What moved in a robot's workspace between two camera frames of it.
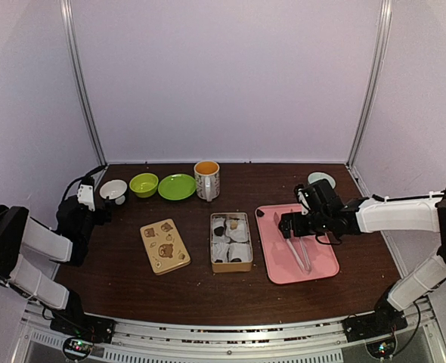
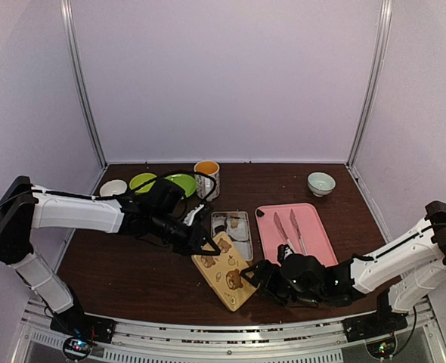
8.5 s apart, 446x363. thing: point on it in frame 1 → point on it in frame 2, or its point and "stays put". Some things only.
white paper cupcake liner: [239, 234] stays put
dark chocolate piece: [219, 231] stays put
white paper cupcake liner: [219, 221] stays put
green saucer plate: [176, 187] stays put
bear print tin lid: [165, 246] → [223, 271]
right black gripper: [298, 229] → [269, 285]
